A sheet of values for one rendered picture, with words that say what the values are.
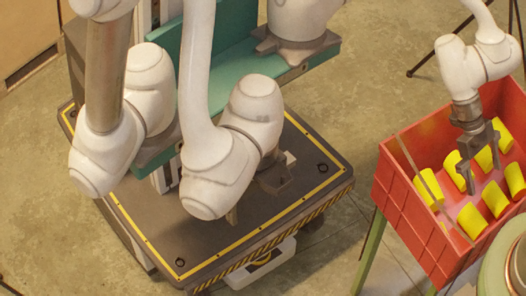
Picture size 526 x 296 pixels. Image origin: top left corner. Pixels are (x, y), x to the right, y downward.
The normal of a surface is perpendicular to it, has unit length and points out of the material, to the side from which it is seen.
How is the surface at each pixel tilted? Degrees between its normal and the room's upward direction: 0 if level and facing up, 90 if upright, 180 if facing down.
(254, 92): 5
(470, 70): 53
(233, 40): 90
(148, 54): 6
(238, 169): 60
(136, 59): 8
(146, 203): 0
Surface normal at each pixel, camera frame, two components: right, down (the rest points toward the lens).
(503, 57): 0.09, 0.37
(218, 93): 0.03, -0.59
